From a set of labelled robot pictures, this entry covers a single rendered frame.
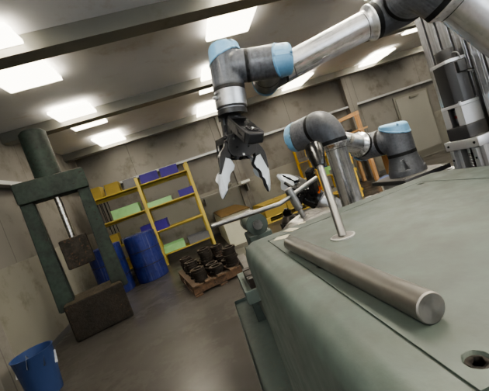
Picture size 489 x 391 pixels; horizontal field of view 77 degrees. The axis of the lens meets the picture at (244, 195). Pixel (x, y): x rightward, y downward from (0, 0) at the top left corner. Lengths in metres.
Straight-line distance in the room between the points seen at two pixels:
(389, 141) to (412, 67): 10.93
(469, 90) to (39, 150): 4.86
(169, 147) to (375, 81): 6.89
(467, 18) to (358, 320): 0.76
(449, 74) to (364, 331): 1.16
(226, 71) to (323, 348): 0.61
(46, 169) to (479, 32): 4.88
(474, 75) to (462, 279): 1.13
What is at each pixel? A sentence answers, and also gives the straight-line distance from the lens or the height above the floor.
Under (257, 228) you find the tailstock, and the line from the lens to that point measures 1.87.
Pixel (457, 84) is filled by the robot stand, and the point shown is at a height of 1.44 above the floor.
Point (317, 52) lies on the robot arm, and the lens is 0.91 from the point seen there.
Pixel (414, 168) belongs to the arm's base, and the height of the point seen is 1.18.
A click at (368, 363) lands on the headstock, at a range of 0.23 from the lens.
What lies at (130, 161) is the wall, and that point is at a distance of 9.11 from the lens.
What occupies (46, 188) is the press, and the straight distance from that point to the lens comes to 5.06.
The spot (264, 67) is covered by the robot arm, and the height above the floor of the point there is 1.60.
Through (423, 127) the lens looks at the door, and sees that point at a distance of 12.00.
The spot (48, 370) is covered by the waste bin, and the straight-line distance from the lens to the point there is 3.91.
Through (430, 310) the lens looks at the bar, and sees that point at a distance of 0.24.
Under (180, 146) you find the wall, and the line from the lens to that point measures 9.05.
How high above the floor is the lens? 1.39
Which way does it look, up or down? 3 degrees down
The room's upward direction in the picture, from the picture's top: 19 degrees counter-clockwise
